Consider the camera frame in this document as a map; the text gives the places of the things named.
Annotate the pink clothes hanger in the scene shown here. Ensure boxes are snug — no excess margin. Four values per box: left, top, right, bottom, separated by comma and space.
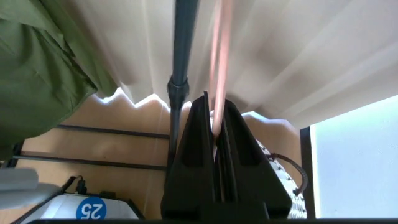
207, 0, 234, 138

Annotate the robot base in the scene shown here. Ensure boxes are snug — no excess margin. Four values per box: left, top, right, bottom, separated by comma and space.
12, 175, 144, 224

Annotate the beige curtain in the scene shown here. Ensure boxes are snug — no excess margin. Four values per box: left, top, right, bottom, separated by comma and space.
62, 0, 398, 130

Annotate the white laundry basket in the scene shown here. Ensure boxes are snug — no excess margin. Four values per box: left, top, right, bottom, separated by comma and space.
254, 139, 309, 219

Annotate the green long-sleeved shirt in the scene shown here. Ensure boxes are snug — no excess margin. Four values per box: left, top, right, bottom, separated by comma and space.
0, 0, 118, 161

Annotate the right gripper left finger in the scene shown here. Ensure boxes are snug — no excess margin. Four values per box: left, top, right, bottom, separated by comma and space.
160, 91, 218, 218

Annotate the black clothes rack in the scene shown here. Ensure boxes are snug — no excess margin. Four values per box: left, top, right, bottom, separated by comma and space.
6, 0, 200, 172

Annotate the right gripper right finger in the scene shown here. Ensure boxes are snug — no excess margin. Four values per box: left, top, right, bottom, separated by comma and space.
214, 99, 293, 218

